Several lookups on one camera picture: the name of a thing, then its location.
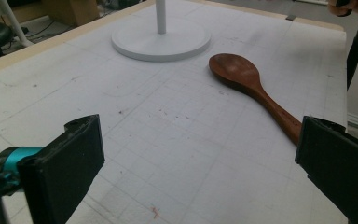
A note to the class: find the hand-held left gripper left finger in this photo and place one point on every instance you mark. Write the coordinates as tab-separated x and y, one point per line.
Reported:
65	168

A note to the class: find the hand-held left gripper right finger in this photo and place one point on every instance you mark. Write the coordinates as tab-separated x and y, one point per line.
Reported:
338	161

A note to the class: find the brown wooden spoon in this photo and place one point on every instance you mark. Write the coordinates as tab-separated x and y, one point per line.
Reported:
236	71

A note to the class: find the white hook rack stand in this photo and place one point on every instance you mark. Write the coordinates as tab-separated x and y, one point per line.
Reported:
167	43

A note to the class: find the white grid paper mat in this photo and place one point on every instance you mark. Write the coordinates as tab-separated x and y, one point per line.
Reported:
167	124

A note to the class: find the white metal tube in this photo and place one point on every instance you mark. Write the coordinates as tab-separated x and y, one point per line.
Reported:
14	26

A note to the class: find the grey tape piece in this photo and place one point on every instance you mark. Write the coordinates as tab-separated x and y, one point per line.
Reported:
291	17

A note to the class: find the cardboard box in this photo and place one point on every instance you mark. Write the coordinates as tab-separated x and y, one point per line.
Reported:
74	11

